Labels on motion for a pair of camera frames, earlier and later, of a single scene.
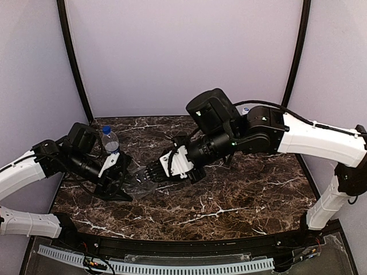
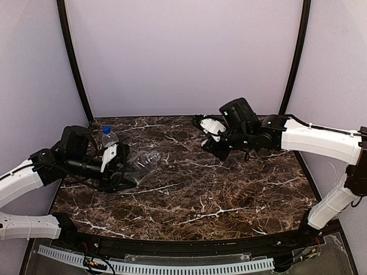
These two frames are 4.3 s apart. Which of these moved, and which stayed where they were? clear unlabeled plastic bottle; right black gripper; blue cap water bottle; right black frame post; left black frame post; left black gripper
Moved: clear unlabeled plastic bottle; left black gripper; right black gripper
Stayed: right black frame post; left black frame post; blue cap water bottle
